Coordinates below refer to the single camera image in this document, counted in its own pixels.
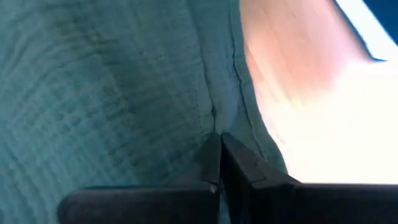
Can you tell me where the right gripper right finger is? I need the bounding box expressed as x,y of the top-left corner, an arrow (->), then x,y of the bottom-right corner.
221,133 -> 398,224

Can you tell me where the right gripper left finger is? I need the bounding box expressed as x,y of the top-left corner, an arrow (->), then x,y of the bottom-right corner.
57,132 -> 222,224

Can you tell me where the dark green button shirt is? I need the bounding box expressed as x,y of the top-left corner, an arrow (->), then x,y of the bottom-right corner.
0,0 -> 289,224

